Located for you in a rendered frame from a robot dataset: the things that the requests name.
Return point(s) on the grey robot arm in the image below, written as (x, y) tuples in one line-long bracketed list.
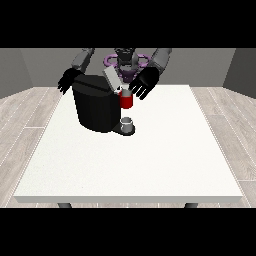
[(83, 59), (162, 60)]

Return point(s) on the black coffee machine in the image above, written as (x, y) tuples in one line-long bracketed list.
[(95, 105)]

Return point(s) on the red pod holder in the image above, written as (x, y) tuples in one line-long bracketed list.
[(126, 101)]

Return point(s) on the dark table leg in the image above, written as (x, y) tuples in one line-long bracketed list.
[(65, 205), (191, 205)]

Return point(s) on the small grey cup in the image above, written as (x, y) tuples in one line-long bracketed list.
[(127, 124)]

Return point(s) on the small grey coffee pod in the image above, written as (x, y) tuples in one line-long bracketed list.
[(125, 88)]

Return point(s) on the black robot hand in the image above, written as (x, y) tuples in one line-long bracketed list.
[(70, 77), (146, 80)]

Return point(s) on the pale grey machine lid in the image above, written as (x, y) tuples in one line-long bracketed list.
[(112, 77)]

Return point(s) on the grey robot trunk purple rings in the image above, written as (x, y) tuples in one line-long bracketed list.
[(126, 60)]

